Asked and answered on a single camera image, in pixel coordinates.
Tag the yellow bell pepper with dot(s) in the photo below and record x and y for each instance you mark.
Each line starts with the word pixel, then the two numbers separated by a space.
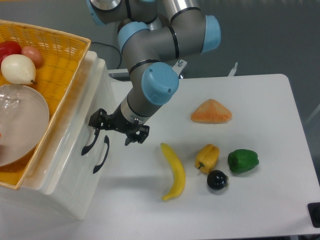
pixel 207 158

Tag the orange triangular bread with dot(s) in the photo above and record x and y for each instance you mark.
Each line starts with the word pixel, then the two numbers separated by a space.
pixel 211 112

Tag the pink peach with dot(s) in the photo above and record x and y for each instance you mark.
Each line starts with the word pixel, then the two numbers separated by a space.
pixel 34 54

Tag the black round eggplant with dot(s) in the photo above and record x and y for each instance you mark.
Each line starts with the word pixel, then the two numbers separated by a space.
pixel 217 180

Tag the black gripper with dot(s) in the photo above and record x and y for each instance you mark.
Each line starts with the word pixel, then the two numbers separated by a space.
pixel 134 132

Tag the black device at edge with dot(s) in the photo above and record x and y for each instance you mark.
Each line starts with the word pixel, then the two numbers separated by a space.
pixel 314 213

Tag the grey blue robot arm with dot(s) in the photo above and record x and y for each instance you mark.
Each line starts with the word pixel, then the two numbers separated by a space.
pixel 146 46

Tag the clear plastic wrap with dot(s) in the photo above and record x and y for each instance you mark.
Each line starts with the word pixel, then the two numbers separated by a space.
pixel 9 101

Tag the white drawer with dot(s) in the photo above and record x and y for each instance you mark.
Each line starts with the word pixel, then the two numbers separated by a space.
pixel 91 92
pixel 83 169

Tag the yellow banana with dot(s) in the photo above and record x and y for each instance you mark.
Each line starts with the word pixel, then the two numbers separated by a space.
pixel 178 171

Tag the white pear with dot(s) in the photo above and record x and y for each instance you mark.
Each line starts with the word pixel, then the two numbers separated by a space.
pixel 18 69

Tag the white drawer cabinet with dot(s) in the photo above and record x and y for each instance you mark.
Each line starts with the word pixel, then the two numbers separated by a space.
pixel 28 208

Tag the green bell pepper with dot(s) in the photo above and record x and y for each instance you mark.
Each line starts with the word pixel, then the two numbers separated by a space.
pixel 242 160

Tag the yellow woven basket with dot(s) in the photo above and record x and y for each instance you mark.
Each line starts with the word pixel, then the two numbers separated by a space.
pixel 63 54

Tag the red apple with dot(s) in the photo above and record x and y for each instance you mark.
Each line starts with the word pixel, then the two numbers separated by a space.
pixel 8 48

